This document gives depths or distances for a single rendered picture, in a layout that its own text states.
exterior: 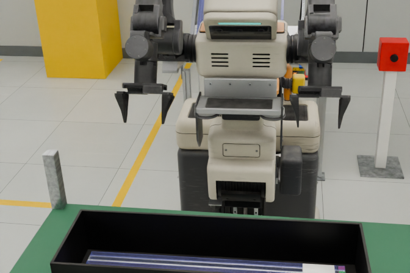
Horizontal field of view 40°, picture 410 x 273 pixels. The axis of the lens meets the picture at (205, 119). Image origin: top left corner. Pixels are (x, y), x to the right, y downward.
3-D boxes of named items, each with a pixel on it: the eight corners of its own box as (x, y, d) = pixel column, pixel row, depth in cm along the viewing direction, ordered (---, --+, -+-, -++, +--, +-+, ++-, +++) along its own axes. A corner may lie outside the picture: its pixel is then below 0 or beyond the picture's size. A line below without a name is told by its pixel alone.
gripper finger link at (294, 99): (320, 128, 134) (320, 88, 134) (288, 127, 135) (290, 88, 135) (318, 128, 140) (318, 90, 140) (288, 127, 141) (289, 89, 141)
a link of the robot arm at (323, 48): (340, 17, 138) (304, 17, 139) (346, 7, 127) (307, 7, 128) (338, 66, 138) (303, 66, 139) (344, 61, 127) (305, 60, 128)
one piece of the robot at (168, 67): (168, 58, 184) (164, 27, 178) (182, 59, 183) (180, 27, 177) (161, 74, 176) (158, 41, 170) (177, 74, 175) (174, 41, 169)
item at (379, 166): (404, 179, 321) (422, 47, 287) (360, 177, 324) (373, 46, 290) (397, 158, 342) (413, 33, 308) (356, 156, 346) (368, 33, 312)
